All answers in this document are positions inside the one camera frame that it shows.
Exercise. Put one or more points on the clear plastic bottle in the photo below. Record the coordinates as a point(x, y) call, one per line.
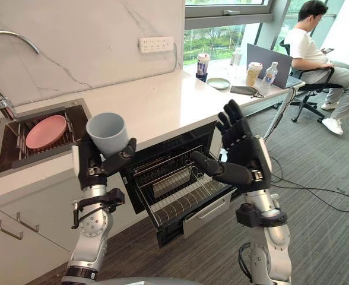
point(235, 57)

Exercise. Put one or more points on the chrome kitchen faucet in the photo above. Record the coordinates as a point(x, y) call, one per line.
point(2, 74)

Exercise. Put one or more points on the purple drink cup with lid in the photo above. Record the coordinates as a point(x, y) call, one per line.
point(203, 66)

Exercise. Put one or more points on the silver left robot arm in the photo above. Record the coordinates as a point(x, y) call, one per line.
point(88, 228)

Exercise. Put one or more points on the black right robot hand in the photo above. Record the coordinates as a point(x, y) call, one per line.
point(242, 148)

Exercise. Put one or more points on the white power strip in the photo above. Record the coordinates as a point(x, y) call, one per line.
point(156, 44)

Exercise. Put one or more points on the green plate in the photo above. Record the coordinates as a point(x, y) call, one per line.
point(218, 82)

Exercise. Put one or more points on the dark kitchen sink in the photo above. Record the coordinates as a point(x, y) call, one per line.
point(38, 139)

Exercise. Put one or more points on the clear water bottle blue label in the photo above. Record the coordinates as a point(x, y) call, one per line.
point(269, 77)

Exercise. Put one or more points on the grey pouch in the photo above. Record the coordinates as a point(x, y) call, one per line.
point(245, 90)

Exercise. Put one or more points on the person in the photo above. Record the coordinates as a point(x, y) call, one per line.
point(320, 59)

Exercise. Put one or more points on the light blue cup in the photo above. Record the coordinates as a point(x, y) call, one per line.
point(108, 134)

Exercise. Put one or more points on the metal sink drying rack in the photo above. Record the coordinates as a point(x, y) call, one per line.
point(44, 145)

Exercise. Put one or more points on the grey laptop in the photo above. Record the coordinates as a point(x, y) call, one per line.
point(272, 63)

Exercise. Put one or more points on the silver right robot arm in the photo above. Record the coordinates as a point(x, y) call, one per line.
point(266, 237)

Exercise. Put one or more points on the black office chair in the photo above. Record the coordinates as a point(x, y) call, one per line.
point(311, 86)

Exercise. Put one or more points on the white kitchen cabinet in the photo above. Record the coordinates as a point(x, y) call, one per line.
point(23, 225)

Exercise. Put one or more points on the yellow drink cup with lid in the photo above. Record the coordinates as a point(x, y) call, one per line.
point(253, 74)

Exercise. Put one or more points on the black smartphone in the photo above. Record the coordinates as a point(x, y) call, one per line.
point(328, 50)

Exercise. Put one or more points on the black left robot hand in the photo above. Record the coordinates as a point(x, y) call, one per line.
point(115, 164)

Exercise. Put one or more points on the black drawer dishwasher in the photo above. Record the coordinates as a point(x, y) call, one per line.
point(174, 184)

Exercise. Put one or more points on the pink plate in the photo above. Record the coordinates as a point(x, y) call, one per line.
point(45, 132)

